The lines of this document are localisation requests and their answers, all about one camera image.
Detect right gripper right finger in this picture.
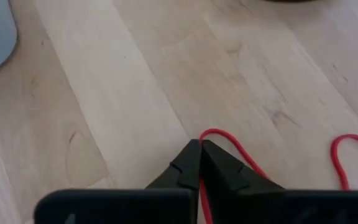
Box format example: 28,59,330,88
202,139,285,224

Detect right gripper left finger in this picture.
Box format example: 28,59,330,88
144,139,203,191

